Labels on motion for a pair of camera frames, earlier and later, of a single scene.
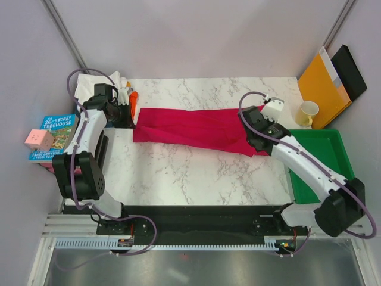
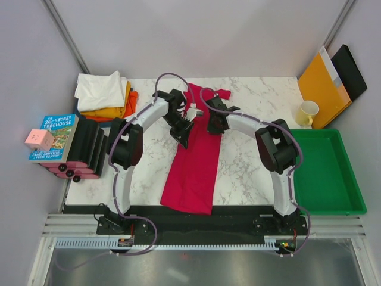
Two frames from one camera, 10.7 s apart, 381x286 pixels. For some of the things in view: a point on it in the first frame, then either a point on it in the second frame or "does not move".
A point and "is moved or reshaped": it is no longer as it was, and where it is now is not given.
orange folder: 321,82 does not move
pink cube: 40,140 does not move
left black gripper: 128,121 → 182,135
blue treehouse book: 62,128 does not move
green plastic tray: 327,147 does not move
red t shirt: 214,127 is moved or reshaped
